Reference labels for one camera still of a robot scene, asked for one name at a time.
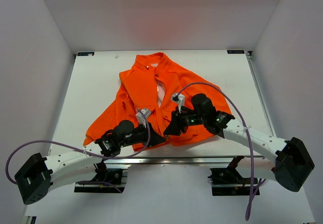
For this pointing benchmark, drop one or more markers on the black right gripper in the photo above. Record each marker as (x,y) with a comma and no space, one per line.
(176,123)

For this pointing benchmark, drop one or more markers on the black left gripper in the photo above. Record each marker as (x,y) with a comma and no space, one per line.
(157,139)

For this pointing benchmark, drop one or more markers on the orange jacket with pink lining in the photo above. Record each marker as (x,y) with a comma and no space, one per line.
(150,83)

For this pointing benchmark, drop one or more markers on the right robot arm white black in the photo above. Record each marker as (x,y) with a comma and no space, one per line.
(285,161)

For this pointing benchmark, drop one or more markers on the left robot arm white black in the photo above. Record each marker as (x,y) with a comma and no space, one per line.
(41,174)

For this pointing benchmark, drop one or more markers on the blue label sticker right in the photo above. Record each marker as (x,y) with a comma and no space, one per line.
(235,51)

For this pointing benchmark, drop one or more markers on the blue label sticker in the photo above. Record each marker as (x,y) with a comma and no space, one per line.
(235,51)
(85,54)

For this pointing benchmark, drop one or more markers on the blue label sticker left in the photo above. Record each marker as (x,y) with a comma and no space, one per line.
(85,54)

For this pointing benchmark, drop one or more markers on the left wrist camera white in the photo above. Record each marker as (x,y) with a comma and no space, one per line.
(142,116)

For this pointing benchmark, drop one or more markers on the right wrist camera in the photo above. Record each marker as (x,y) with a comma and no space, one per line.
(179,99)

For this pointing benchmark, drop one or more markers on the aluminium table edge rail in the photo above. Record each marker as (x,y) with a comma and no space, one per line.
(171,160)

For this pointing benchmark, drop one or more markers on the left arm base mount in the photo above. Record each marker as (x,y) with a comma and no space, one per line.
(108,179)

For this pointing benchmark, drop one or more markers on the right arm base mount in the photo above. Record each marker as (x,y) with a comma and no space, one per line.
(227,181)

